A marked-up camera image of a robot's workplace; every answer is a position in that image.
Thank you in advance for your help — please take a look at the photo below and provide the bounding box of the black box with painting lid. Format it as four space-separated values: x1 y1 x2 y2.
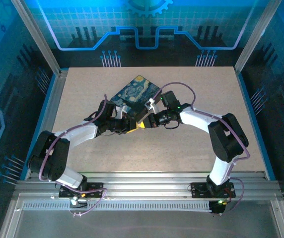
110 75 163 124

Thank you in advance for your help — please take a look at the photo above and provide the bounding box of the black electronics box green light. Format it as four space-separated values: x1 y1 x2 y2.
208 199 229 216

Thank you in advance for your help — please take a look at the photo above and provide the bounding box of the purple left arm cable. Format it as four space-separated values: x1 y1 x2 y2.
38 93 108 217

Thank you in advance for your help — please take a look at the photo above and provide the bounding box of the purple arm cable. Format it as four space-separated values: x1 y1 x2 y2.
38 93 108 217
156 81 251 214

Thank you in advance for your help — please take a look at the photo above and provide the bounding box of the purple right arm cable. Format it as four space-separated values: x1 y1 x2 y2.
156 81 251 214

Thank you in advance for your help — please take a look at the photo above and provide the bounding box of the aluminium cross rail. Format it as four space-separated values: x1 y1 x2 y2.
14 172 282 199

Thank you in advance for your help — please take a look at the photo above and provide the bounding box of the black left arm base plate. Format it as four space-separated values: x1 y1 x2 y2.
58 182 104 199

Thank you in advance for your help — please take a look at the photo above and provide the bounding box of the aluminium side rail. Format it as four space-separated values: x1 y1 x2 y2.
24 70 70 180

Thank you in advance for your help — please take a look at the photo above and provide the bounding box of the slotted grey cable duct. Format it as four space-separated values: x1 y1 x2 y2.
21 201 213 212

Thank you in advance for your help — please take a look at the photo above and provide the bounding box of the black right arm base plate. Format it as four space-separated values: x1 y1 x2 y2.
190 181 237 199

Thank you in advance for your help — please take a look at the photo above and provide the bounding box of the aluminium corner post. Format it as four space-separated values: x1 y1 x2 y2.
10 0 69 78
233 0 280 74

